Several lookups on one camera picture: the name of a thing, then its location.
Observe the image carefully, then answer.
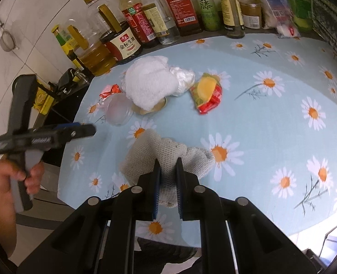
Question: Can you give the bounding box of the red yellow snack packet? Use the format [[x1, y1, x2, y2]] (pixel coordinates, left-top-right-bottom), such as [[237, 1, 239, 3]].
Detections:
[[190, 73, 224, 115]]

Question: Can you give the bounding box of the beige net cloth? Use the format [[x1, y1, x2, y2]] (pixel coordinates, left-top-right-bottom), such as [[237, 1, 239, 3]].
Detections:
[[120, 129, 216, 207]]

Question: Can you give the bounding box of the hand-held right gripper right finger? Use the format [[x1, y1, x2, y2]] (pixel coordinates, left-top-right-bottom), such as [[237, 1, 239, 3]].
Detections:
[[175, 158, 327, 274]]

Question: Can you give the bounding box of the green plastic packet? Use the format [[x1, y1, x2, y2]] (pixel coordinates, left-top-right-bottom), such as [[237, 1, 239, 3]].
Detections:
[[284, 0, 314, 33]]

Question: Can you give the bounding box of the dark soy sauce jug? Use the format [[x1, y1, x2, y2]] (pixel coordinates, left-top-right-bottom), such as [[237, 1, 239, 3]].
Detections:
[[83, 0, 143, 65]]

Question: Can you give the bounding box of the crumpled white plastic bag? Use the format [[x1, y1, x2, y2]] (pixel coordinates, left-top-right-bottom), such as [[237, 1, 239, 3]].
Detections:
[[168, 66, 196, 97]]

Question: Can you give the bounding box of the dark patterned cloth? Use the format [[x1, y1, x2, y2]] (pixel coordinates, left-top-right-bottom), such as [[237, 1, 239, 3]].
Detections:
[[311, 0, 337, 69]]

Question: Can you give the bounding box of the clear plastic cup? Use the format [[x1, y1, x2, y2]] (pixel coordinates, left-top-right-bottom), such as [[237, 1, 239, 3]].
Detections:
[[105, 94, 134, 126]]

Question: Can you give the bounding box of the clear bottle beige label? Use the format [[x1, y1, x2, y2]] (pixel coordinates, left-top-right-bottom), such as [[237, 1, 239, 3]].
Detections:
[[131, 0, 181, 45]]

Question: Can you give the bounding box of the black sink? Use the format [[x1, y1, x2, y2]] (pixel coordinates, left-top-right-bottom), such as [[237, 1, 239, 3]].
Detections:
[[39, 91, 87, 166]]

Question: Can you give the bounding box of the black faucet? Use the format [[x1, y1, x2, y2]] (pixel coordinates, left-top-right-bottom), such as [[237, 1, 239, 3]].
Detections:
[[56, 68, 90, 95]]

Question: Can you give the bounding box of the person's left hand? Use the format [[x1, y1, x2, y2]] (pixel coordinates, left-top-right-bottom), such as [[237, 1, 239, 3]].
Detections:
[[0, 158, 46, 203]]

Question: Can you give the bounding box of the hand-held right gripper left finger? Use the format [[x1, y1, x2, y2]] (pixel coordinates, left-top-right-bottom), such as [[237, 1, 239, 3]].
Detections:
[[17, 158, 162, 274]]

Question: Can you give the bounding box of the small yellow-cap oil bottle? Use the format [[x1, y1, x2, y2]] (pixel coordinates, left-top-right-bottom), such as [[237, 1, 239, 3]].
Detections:
[[51, 24, 85, 72]]

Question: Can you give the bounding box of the clear cooking oil jug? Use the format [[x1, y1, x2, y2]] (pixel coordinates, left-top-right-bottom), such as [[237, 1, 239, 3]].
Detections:
[[60, 17, 118, 77]]

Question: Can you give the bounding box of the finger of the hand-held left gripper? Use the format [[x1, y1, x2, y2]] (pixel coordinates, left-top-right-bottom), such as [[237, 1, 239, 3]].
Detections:
[[54, 121, 97, 144]]

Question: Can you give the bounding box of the white blue plastic packet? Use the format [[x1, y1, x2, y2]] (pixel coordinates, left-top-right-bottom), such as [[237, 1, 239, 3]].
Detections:
[[253, 0, 296, 30]]

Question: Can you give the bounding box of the red label cooking wine bottle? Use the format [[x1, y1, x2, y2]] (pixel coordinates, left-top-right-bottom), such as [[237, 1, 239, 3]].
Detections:
[[157, 0, 204, 37]]

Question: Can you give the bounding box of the dark bag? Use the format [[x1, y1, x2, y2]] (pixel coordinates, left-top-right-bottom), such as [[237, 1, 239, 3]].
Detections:
[[134, 237, 199, 274]]

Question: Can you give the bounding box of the small white red packet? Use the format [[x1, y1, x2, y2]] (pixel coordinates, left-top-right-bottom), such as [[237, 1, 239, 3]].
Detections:
[[276, 23, 301, 38]]

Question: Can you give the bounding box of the white towel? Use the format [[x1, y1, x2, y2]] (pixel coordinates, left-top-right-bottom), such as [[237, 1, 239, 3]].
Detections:
[[121, 55, 180, 112]]

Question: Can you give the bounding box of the tall glass bottle beige label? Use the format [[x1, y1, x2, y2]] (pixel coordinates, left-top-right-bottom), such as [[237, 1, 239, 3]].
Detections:
[[213, 0, 246, 39]]

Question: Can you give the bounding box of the metal strainer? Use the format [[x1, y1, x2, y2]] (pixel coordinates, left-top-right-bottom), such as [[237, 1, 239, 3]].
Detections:
[[0, 16, 20, 52]]

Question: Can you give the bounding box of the green pepper oil bottle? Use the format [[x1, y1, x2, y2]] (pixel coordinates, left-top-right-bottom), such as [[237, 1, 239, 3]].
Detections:
[[189, 0, 223, 32]]

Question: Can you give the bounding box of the small wooden dish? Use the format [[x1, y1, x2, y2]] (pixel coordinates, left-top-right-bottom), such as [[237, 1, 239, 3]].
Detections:
[[133, 97, 167, 115]]

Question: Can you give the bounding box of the red candy wrapper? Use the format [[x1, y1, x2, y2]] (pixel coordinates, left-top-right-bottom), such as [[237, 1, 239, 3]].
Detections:
[[99, 84, 123, 99]]

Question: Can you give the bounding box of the red label dark bottle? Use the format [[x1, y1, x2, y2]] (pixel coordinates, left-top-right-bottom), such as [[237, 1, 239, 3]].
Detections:
[[110, 0, 159, 49]]

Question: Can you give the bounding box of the small brown jar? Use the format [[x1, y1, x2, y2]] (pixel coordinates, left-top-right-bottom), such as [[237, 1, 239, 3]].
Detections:
[[238, 0, 262, 29]]

